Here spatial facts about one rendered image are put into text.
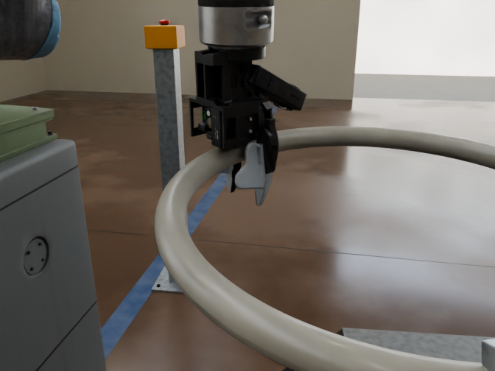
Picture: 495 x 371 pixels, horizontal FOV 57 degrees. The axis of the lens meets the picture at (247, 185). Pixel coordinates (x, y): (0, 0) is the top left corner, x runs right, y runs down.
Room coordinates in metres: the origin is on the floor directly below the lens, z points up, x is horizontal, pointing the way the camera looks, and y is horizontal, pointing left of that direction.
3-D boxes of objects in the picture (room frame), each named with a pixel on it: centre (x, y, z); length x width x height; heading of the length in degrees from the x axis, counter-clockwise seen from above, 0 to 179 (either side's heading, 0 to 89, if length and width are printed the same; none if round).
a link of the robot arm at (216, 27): (0.58, 0.01, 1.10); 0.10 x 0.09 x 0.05; 41
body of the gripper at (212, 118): (0.58, 0.02, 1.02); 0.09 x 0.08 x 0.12; 131
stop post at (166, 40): (1.75, 0.30, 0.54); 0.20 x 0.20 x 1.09; 83
